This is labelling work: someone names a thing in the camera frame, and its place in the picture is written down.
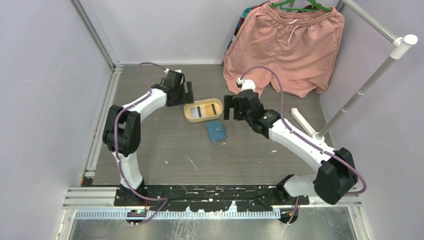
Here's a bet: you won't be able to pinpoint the blue card holder wallet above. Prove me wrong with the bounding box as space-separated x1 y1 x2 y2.
205 120 227 143

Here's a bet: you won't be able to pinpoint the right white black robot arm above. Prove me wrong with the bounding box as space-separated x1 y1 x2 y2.
223 89 359 206

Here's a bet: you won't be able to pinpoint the grey white clothes rack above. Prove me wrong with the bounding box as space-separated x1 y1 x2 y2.
290 34 419 147

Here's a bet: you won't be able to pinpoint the pink shorts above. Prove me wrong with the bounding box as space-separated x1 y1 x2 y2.
222 3 345 98

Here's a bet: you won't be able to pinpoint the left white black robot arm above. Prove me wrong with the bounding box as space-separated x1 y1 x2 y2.
102 69 194 207

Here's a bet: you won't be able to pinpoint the green clothes hanger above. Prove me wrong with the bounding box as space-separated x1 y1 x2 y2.
269 0 332 13

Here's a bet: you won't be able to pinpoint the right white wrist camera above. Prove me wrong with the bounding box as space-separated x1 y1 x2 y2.
236 78 256 91

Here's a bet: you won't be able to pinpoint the white card in tray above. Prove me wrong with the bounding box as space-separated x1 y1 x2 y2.
190 106 205 119

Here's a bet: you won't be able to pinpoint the beige oval tray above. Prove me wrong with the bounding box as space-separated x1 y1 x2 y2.
183 98 223 123

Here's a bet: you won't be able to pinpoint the orange card in tray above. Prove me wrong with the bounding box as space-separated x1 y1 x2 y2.
204 103 217 117

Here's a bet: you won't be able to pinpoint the aluminium frame rail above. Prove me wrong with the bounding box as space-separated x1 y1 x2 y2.
62 63 123 210

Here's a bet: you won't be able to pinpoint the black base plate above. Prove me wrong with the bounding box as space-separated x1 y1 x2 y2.
113 184 310 213

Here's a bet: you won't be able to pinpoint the colourful patterned garment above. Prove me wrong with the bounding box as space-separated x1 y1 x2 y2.
224 1 269 56

